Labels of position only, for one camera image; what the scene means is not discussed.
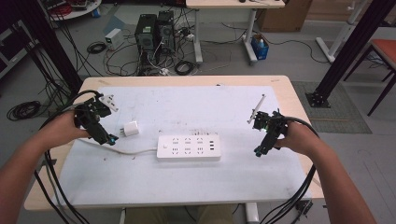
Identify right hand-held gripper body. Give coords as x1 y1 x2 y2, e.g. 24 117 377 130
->
247 93 290 151

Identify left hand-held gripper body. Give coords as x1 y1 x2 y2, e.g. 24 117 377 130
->
74 94 120 146

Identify person's left hand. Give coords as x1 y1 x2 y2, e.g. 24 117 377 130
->
40 109 92 147

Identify person's right hand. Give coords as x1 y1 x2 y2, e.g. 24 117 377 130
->
275 120 322 157

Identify white charger adapter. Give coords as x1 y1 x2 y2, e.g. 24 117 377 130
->
120 120 140 137

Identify white table leg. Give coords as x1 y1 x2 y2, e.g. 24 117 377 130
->
244 202 261 224

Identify white power strip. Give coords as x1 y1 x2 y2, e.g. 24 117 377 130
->
156 133 222 162

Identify grey floor mat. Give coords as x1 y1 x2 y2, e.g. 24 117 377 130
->
290 80 374 135

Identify white table mat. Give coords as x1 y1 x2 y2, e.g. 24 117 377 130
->
57 85 313 209

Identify blue box with bottles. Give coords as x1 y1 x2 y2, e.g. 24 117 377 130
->
250 33 270 62

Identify white power supply box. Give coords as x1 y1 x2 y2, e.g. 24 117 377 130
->
104 28 125 51

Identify black computer tower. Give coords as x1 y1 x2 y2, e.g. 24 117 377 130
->
156 10 177 56
134 13 158 53

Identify round white table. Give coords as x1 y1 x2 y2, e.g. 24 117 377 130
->
41 0 103 22

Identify cardboard box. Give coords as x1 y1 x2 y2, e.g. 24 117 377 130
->
256 0 314 34

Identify white metal stand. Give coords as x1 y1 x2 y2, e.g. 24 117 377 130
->
315 0 372 63

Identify white-legged wooden desk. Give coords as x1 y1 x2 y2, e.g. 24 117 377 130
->
185 0 286 66

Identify orange-topped stool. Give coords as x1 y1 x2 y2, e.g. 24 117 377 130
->
343 38 396 118

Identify white power strip cable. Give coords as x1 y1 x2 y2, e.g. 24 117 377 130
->
78 137 159 156

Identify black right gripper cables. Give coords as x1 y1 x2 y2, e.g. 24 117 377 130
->
260 115 321 224

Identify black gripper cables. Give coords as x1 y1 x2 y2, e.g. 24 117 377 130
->
33 90 105 224
260 115 321 224

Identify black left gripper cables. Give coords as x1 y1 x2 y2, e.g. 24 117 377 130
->
33 90 105 224

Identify coiled black cable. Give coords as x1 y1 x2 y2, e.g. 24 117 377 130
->
174 59 198 77
86 40 107 55
6 100 42 122

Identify black metal post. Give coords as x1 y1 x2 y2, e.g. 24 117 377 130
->
17 0 84 95
305 0 396 109

